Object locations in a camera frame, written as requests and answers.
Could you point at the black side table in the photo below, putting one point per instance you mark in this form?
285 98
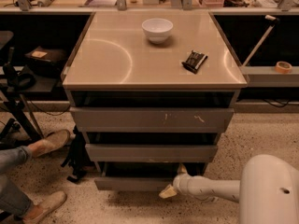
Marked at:
14 100

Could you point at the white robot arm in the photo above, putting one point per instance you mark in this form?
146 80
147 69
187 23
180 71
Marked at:
267 192

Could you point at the blue jeans lower leg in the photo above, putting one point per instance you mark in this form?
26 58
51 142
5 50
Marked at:
12 199

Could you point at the grey drawer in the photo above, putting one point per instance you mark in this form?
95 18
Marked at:
136 176
150 153
152 120

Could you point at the tan shoe upper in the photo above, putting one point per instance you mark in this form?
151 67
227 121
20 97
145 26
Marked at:
50 143

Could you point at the black box with label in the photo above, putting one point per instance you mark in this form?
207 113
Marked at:
46 62

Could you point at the blue jeans upper leg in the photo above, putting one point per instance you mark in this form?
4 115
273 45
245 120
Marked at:
10 158

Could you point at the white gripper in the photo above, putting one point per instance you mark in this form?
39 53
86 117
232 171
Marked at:
181 183

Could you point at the white ceramic bowl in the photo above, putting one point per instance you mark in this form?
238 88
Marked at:
157 30

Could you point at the grey drawer cabinet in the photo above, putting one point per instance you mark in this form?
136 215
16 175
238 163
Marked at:
115 66

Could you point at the grey bottom drawer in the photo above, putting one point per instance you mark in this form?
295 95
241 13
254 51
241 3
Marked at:
136 176

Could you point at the grey middle drawer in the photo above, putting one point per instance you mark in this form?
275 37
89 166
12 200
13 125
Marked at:
150 153

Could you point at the white stick with black tip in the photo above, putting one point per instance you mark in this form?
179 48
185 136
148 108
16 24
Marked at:
272 23

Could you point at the blue jeans leg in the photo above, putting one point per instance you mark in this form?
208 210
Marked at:
12 199
10 158

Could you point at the tan tape roll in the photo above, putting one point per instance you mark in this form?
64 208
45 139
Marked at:
283 67

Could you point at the grey top drawer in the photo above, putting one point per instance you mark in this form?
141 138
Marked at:
152 120

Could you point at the black snack bag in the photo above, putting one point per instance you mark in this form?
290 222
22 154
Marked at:
194 61

